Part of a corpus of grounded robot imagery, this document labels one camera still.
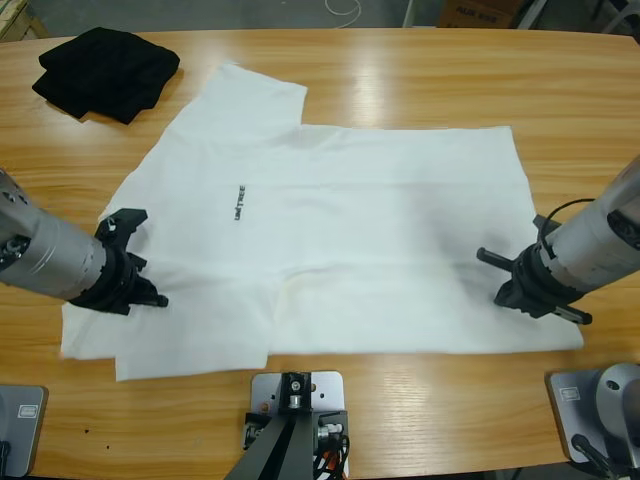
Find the brown cardboard box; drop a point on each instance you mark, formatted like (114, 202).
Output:
(475, 12)

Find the white t-shirt with black logo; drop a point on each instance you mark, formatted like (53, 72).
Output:
(325, 240)

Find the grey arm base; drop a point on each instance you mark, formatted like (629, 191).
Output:
(600, 410)
(25, 435)

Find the light wooden crate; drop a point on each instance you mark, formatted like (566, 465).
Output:
(17, 20)

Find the white mount block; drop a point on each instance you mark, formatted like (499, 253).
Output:
(330, 390)

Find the dark camera post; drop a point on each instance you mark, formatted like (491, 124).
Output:
(280, 450)

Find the white chair frame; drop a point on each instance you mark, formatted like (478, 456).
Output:
(550, 15)

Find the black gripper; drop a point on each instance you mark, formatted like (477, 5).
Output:
(530, 285)
(112, 282)

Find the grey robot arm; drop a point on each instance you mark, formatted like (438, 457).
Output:
(45, 245)
(595, 240)

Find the folded black garment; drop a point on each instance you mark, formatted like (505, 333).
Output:
(100, 75)

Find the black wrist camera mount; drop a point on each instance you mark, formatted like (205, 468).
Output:
(544, 229)
(127, 220)

